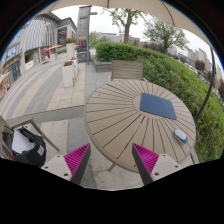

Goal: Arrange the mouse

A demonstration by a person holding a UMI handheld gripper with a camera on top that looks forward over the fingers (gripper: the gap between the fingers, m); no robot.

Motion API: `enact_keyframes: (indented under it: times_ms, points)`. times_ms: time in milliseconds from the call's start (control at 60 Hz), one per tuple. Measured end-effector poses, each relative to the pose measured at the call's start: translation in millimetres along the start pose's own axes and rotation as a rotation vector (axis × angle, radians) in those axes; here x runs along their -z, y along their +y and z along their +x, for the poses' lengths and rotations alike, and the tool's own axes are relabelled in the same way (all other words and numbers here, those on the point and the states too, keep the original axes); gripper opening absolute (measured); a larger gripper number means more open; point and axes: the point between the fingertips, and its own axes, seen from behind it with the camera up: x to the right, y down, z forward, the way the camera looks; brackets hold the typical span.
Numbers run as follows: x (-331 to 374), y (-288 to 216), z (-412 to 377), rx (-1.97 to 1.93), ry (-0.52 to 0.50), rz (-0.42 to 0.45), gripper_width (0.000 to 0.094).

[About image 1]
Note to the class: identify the round beige slatted table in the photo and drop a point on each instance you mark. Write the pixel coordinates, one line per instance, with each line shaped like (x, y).
(114, 122)

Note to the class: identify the dark blue mouse pad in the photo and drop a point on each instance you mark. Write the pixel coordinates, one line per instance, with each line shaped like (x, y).
(157, 106)

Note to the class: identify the green hedge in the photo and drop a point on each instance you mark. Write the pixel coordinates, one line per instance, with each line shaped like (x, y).
(160, 69)

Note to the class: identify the wooden chair at left edge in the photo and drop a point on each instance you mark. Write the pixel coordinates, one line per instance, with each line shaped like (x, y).
(30, 125)

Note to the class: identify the tall grey sign pillar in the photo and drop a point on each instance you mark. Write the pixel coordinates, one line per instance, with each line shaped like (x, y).
(83, 23)

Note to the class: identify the white and teal computer mouse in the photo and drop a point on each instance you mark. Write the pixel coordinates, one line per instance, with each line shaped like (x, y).
(181, 136)

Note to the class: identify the black bag with white paper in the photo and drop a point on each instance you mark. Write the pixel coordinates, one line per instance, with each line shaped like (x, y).
(23, 146)

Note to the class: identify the far white planter box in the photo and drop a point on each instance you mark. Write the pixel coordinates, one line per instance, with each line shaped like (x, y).
(70, 46)

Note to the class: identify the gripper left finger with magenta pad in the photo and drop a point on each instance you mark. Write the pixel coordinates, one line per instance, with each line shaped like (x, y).
(70, 167)

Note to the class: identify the white planter box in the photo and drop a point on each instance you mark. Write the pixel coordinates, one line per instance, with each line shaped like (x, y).
(68, 72)
(70, 46)

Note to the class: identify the beige slatted chair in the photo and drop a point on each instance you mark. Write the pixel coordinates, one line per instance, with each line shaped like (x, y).
(126, 70)

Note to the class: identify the near white planter box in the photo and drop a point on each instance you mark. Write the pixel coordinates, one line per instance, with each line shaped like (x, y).
(68, 72)

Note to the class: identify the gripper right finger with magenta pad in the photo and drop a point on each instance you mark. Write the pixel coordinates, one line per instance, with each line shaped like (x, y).
(152, 166)

